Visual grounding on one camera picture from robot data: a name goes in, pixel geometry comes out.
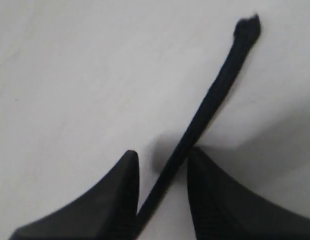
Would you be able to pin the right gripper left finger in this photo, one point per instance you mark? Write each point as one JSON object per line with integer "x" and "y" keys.
{"x": 107, "y": 211}

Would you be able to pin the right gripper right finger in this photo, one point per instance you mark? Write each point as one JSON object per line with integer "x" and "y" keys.
{"x": 223, "y": 209}

